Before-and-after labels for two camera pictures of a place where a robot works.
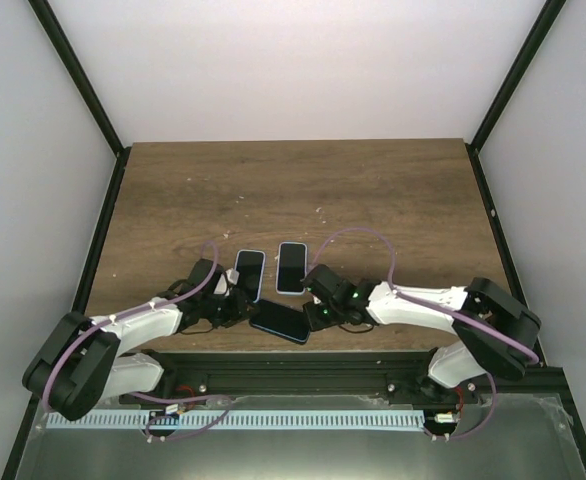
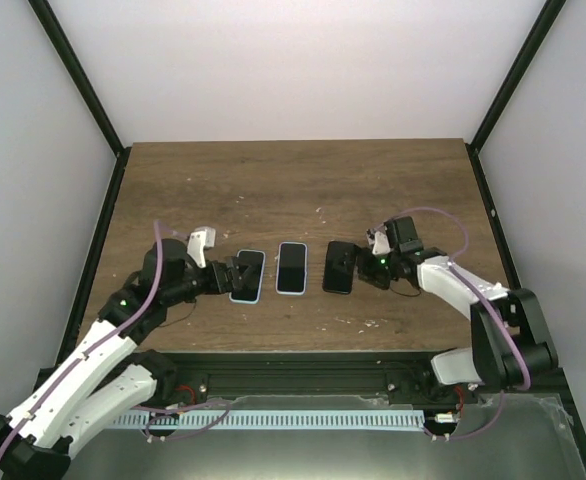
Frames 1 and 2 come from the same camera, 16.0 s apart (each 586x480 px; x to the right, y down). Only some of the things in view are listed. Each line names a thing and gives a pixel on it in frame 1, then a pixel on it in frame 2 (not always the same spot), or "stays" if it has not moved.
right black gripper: x=314 y=323 -> x=364 y=269
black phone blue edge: x=283 y=320 -> x=338 y=267
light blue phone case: x=291 y=267 stays
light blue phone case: x=250 y=266 stays
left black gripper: x=239 y=311 -> x=218 y=269
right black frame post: x=532 y=43 stays
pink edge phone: x=291 y=267 stays
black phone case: x=281 y=320 -> x=339 y=267
